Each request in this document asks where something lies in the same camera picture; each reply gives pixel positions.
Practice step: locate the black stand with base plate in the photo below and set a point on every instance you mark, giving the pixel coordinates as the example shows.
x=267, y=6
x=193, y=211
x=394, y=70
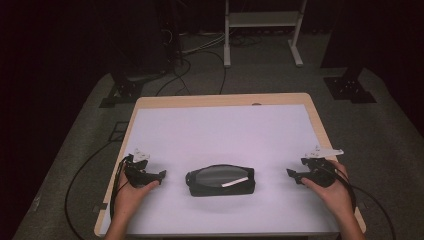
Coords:
x=125, y=90
x=350, y=88

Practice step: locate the person's left hand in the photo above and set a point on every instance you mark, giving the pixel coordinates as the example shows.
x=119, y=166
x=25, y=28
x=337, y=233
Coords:
x=131, y=200

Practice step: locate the black mesh pencil case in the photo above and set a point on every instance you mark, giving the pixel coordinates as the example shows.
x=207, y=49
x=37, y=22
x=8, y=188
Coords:
x=216, y=186

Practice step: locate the wooden table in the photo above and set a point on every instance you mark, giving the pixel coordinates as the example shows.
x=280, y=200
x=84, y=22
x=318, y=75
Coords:
x=226, y=99

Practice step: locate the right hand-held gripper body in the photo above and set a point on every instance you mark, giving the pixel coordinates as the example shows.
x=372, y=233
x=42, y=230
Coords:
x=318, y=173

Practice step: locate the white metal desk frame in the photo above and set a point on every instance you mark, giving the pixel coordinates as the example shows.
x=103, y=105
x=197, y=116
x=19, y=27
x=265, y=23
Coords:
x=263, y=18

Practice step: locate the person's right hand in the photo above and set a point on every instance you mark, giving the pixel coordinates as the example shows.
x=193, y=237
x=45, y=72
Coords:
x=335, y=196

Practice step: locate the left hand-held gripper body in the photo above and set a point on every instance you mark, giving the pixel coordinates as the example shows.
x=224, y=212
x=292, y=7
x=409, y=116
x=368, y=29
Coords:
x=140, y=175

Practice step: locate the round brown table grommet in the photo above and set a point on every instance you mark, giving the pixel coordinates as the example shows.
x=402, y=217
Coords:
x=256, y=104

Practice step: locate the white cylindrical stick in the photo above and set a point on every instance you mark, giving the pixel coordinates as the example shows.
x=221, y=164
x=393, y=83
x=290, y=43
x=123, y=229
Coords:
x=235, y=182

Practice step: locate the white table mat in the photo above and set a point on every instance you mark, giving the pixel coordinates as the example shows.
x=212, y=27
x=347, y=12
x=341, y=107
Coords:
x=226, y=133

